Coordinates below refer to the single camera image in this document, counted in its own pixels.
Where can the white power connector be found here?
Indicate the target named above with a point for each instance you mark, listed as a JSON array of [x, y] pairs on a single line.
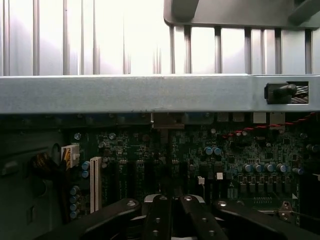
[[72, 155]]

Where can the grey parts rack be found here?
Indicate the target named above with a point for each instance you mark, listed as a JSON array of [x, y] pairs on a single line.
[[225, 15]]

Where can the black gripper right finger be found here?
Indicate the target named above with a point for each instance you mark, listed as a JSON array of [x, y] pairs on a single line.
[[205, 225]]

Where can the green motherboard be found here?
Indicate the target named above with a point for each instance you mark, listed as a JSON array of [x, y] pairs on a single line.
[[250, 150]]

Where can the open PC case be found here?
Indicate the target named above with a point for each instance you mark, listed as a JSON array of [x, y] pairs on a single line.
[[125, 92]]

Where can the white expansion slot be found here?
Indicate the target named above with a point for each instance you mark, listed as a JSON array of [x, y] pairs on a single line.
[[95, 185]]

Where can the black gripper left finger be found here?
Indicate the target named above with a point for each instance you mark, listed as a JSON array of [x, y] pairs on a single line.
[[157, 225]]

